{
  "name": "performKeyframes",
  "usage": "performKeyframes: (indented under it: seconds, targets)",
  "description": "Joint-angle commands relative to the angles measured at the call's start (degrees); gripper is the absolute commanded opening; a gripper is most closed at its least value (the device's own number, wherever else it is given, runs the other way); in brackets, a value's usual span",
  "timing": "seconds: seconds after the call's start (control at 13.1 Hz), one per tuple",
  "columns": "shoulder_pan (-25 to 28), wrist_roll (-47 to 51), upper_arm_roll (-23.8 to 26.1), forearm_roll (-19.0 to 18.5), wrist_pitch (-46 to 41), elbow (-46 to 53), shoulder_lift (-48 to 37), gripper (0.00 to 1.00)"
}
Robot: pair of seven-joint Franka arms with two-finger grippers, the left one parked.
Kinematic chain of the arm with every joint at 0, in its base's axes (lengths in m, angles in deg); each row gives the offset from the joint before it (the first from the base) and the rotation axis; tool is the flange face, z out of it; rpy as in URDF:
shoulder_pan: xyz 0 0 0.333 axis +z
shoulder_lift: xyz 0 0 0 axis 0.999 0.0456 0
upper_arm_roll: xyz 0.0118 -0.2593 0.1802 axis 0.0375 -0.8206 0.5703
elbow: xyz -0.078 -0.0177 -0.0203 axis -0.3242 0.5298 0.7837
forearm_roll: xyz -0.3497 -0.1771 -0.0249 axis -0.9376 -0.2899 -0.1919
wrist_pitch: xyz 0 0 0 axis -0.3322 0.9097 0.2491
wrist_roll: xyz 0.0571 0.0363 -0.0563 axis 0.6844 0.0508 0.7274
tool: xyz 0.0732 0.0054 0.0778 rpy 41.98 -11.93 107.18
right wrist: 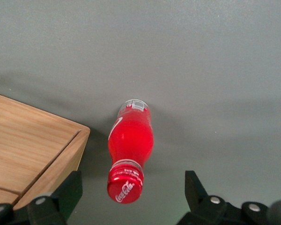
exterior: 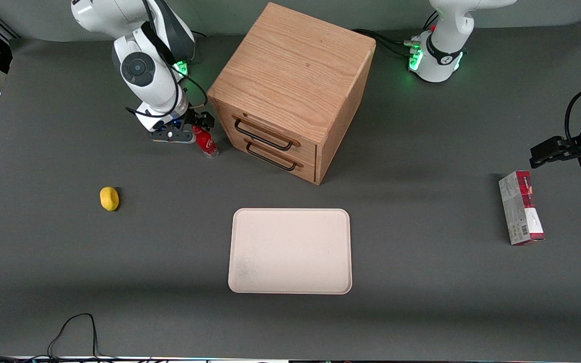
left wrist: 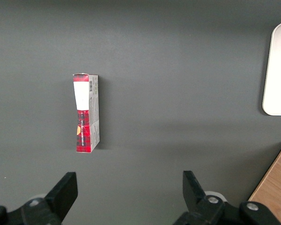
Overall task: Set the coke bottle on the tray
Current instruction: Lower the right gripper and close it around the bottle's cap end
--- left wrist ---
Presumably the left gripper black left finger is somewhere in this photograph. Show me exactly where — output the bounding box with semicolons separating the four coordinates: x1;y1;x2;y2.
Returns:
0;172;79;225

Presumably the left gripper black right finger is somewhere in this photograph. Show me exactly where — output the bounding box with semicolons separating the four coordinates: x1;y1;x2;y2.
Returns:
172;170;281;225

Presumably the beige plastic tray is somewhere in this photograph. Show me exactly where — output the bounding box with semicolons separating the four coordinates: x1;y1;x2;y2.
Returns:
262;21;281;116

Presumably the red plaid cardboard box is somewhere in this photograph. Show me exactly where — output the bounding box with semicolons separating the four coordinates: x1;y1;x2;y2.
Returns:
72;73;101;153

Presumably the wooden drawer cabinet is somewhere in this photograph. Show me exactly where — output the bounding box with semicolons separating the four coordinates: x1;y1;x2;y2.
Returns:
248;140;281;225

